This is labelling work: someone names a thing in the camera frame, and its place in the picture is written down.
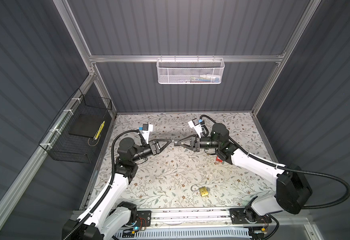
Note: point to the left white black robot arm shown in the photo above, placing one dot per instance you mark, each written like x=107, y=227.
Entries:
x=100, y=221

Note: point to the yellow marker pen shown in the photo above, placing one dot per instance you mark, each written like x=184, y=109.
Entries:
x=98, y=133

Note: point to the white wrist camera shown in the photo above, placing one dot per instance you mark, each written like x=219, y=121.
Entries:
x=145, y=130
x=196, y=124

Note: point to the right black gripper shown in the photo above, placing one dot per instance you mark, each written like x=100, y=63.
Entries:
x=195, y=143

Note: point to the items in white basket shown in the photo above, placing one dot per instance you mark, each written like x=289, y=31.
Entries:
x=209, y=79

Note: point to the small black padlock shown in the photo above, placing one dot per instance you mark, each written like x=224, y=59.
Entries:
x=172, y=142

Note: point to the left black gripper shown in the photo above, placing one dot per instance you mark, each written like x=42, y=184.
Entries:
x=154, y=147

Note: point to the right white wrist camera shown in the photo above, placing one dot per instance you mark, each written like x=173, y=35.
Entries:
x=196, y=124

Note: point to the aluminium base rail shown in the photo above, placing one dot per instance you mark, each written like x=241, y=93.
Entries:
x=199, y=217

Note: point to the black wire basket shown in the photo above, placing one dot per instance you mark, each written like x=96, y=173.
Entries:
x=61, y=146

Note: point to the red safety padlock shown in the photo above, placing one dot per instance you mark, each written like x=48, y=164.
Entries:
x=219, y=160

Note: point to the white perforated cable duct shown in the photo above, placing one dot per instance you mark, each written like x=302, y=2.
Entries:
x=187, y=233

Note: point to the white wire mesh basket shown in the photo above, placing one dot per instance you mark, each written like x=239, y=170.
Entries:
x=170, y=71

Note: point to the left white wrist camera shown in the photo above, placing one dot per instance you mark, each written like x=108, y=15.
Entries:
x=145, y=130

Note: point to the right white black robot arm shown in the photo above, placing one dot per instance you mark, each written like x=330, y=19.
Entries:
x=292, y=188

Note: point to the black flat box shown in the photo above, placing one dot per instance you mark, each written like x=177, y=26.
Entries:
x=85, y=126

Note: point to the brass padlock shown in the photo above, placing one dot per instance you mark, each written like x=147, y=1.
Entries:
x=203, y=191

